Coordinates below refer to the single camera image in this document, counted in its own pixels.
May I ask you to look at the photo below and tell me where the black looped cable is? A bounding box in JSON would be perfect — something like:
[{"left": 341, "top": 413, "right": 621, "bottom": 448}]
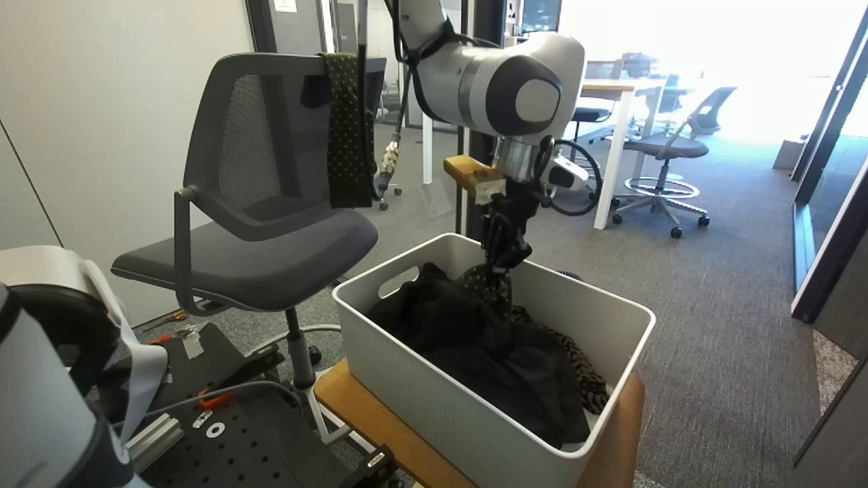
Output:
[{"left": 533, "top": 137, "right": 607, "bottom": 221}]

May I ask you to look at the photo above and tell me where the white plastic storage bin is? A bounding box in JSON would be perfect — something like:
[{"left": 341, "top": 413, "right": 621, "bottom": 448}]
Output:
[{"left": 331, "top": 230, "right": 658, "bottom": 488}]

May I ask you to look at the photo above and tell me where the sparkly dark sock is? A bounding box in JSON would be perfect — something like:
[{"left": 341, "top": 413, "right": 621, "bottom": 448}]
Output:
[{"left": 456, "top": 261, "right": 521, "bottom": 306}]

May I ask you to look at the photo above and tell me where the grey mesh office chair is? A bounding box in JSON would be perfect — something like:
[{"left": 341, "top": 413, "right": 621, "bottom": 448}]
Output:
[{"left": 107, "top": 50, "right": 381, "bottom": 394}]

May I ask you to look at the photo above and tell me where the tan wrist camera block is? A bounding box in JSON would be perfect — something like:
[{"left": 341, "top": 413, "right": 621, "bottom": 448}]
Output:
[{"left": 442, "top": 151, "right": 510, "bottom": 208}]

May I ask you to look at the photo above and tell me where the grey floor box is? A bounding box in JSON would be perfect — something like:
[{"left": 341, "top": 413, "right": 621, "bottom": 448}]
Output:
[{"left": 769, "top": 132, "right": 807, "bottom": 177}]

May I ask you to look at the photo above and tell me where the black clamp orange handle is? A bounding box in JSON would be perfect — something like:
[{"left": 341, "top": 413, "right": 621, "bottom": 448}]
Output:
[
  {"left": 193, "top": 347, "right": 287, "bottom": 416},
  {"left": 140, "top": 309, "right": 206, "bottom": 353}
]

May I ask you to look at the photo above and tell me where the aluminium profile rail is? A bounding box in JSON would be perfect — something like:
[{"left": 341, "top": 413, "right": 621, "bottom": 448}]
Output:
[{"left": 122, "top": 409, "right": 187, "bottom": 474}]

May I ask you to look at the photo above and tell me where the leopard print cloth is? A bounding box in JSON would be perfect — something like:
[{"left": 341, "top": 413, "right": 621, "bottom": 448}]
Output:
[{"left": 504, "top": 302, "right": 613, "bottom": 420}]

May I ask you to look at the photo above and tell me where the dark swivel office chair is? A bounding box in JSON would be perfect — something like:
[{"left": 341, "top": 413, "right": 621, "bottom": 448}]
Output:
[{"left": 607, "top": 84, "right": 741, "bottom": 244}]

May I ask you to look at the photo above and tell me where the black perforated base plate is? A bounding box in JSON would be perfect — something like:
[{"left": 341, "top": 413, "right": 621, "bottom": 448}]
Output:
[{"left": 133, "top": 322, "right": 400, "bottom": 488}]

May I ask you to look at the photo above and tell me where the dark glass door frame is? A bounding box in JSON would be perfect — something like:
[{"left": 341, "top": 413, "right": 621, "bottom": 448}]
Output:
[{"left": 786, "top": 0, "right": 868, "bottom": 325}]

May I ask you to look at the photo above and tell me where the dark vertical pillar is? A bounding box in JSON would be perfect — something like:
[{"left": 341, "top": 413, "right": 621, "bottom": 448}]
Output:
[{"left": 452, "top": 0, "right": 510, "bottom": 244}]

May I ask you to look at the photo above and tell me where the black dotted sock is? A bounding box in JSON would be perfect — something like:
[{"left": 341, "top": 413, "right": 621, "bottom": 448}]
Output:
[{"left": 316, "top": 51, "right": 380, "bottom": 212}]

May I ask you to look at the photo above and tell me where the white office table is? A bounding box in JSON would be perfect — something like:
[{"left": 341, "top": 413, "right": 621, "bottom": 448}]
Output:
[{"left": 417, "top": 77, "right": 669, "bottom": 233}]

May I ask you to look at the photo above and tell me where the black cloth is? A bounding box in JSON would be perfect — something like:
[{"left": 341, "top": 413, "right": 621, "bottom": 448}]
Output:
[{"left": 365, "top": 261, "right": 596, "bottom": 450}]

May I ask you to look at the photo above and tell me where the black tall stool chair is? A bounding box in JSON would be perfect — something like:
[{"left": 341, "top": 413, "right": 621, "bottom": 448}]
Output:
[{"left": 567, "top": 95, "right": 619, "bottom": 138}]

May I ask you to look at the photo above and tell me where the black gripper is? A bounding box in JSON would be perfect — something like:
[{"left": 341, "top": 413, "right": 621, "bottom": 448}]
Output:
[{"left": 478, "top": 184, "right": 547, "bottom": 276}]

